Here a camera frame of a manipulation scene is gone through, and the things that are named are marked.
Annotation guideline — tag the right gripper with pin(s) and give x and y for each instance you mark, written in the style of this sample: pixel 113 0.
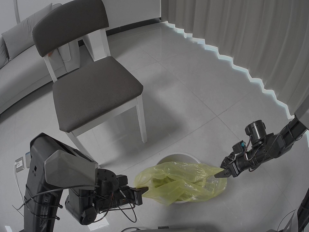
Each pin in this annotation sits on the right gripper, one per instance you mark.
pixel 243 165

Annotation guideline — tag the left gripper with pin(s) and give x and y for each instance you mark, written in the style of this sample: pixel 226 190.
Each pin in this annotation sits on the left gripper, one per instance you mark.
pixel 137 197

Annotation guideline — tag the yellow plastic bag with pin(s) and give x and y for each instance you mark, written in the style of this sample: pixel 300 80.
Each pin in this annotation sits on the yellow plastic bag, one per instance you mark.
pixel 181 177

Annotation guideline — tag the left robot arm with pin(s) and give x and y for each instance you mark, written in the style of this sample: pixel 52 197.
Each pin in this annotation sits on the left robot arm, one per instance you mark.
pixel 60 165

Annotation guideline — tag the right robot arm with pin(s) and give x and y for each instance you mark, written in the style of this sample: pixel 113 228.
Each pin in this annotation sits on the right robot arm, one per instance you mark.
pixel 289 134

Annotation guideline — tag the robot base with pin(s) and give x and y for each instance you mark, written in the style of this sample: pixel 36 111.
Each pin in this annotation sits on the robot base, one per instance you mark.
pixel 169 229

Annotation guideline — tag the pale grey trash bin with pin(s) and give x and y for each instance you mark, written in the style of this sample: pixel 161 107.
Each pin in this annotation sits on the pale grey trash bin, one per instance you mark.
pixel 181 158

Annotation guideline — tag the dark grey white-framed chair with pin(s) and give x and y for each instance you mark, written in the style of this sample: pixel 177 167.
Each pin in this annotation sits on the dark grey white-framed chair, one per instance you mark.
pixel 96 93

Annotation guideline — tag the pale beige curtain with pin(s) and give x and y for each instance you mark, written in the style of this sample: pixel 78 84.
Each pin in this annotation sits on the pale beige curtain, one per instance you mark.
pixel 241 20

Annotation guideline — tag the pale grey sofa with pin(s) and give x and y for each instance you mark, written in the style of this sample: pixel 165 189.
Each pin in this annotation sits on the pale grey sofa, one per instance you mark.
pixel 19 69

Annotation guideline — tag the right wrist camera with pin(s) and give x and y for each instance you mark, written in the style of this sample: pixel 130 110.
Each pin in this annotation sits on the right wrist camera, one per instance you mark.
pixel 239 147

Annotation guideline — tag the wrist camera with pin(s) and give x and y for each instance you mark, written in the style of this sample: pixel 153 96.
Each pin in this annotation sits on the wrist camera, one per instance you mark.
pixel 122 179
pixel 239 147

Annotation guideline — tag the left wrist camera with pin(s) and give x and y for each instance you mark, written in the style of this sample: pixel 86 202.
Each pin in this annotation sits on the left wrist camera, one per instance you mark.
pixel 122 179

